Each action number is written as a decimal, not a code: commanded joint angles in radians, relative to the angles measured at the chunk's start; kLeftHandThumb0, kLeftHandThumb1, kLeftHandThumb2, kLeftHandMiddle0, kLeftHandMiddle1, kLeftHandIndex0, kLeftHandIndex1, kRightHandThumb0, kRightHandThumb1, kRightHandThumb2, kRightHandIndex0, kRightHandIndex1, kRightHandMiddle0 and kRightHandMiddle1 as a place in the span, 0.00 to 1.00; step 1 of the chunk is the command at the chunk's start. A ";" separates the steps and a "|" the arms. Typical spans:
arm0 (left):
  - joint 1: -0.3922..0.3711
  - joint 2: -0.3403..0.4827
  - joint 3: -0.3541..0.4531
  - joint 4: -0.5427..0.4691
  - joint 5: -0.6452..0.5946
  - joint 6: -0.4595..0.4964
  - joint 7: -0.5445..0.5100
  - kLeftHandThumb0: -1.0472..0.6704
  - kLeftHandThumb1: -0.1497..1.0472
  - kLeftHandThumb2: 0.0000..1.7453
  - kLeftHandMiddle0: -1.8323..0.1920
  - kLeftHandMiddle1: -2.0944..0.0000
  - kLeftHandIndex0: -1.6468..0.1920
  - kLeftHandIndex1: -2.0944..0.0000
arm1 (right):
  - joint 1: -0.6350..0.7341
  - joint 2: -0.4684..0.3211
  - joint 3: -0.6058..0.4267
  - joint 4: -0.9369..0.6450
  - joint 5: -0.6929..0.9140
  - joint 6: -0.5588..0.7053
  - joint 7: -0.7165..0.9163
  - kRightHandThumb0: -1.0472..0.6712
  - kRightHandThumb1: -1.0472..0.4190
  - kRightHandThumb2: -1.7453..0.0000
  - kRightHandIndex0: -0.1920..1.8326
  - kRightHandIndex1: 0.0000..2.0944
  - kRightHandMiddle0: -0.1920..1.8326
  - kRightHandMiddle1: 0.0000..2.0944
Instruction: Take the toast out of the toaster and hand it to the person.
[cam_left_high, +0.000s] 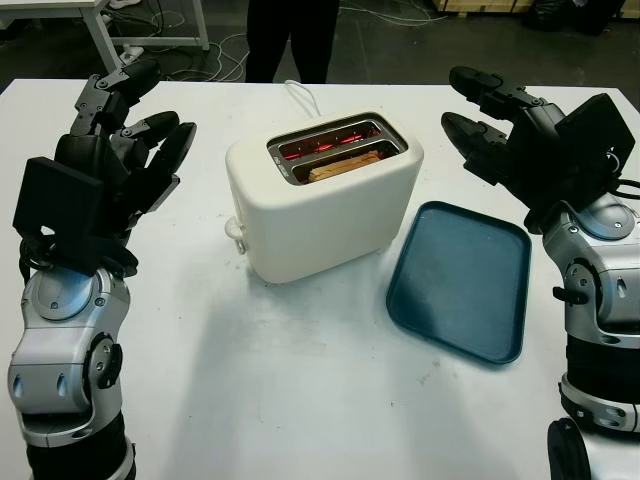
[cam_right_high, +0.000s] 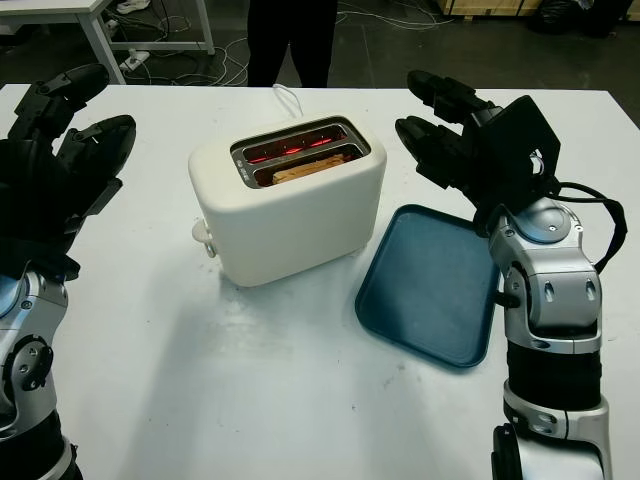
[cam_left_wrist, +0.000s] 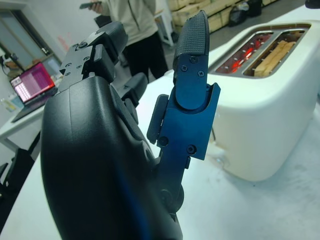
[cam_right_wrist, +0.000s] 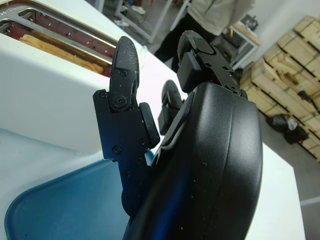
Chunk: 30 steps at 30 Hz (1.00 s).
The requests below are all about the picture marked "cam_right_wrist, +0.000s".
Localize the person in beige jacket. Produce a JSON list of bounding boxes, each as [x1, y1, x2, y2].
[[153, 0, 243, 76]]

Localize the black garbage bag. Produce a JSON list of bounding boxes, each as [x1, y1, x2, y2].
[[266, 113, 310, 145]]

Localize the white two-slot toaster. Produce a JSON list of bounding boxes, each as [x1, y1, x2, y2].
[[0, 0, 148, 154]]

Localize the toast slice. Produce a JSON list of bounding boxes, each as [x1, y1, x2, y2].
[[19, 34, 105, 75]]

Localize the white sneaker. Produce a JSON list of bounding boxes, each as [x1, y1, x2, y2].
[[131, 4, 147, 15]]

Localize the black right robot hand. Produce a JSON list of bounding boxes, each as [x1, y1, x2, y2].
[[92, 29, 264, 240]]

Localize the white frame side table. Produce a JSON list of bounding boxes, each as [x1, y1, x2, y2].
[[224, 21, 263, 70]]

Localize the small black device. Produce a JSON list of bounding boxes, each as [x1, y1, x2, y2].
[[241, 14, 259, 30]]

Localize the blue plastic tray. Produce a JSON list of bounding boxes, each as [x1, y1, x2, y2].
[[4, 158, 136, 240]]

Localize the stacked wooden crates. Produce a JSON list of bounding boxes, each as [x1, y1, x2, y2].
[[239, 15, 320, 160]]

